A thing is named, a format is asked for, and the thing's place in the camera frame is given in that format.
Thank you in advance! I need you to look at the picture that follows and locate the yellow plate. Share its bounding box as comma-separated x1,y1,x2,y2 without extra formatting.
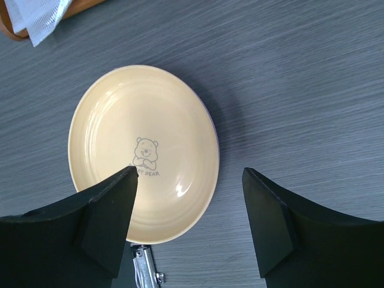
68,65,219,244

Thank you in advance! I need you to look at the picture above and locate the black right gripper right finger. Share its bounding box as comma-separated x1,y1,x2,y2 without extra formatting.
242,168,383,287

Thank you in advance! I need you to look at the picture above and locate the orange wooden shelf rack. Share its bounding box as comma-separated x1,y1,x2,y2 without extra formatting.
1,1,102,47

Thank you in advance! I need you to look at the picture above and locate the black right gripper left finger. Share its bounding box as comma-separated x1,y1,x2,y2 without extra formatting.
1,166,138,287

